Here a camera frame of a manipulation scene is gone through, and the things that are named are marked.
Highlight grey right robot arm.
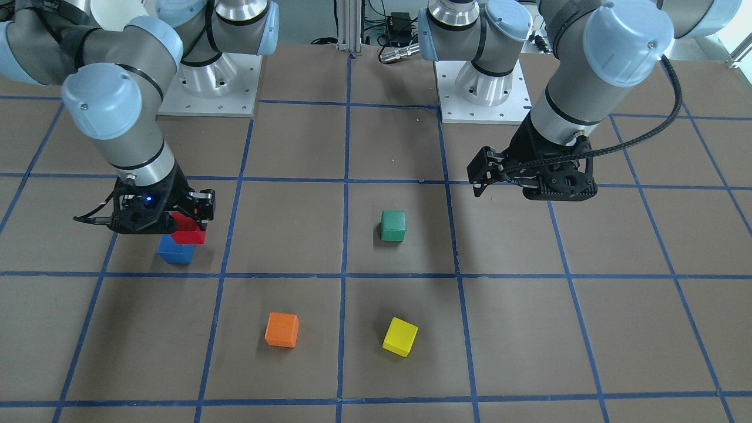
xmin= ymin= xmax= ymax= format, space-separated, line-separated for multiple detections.
xmin=2 ymin=1 xmax=280 ymax=234

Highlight blue wooden block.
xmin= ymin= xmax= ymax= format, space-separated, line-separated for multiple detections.
xmin=157 ymin=234 xmax=195 ymax=265

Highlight aluminium frame post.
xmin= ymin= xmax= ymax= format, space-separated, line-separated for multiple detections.
xmin=334 ymin=0 xmax=363 ymax=57

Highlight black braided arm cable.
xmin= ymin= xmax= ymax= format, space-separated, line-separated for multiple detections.
xmin=502 ymin=54 xmax=683 ymax=177

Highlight yellow wooden block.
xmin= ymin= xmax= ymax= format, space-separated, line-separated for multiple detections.
xmin=382 ymin=317 xmax=418 ymax=358

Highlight red wooden block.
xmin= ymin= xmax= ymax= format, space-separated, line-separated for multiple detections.
xmin=170 ymin=211 xmax=206 ymax=244

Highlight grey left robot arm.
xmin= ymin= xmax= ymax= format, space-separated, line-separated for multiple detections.
xmin=417 ymin=1 xmax=741 ymax=202

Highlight orange wooden block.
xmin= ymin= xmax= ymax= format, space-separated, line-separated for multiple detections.
xmin=265 ymin=311 xmax=299 ymax=348

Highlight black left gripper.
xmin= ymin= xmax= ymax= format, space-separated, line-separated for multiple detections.
xmin=466 ymin=117 xmax=598 ymax=202

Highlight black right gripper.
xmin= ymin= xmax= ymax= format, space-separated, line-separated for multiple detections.
xmin=110 ymin=164 xmax=217 ymax=234

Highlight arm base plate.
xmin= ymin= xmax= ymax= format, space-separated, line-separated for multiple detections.
xmin=435 ymin=60 xmax=532 ymax=125
xmin=158 ymin=53 xmax=263 ymax=118

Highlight green wooden block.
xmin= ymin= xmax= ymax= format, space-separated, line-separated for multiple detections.
xmin=380 ymin=210 xmax=407 ymax=243

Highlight brown paper table cover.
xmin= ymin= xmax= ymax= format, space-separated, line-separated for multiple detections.
xmin=1 ymin=45 xmax=751 ymax=422

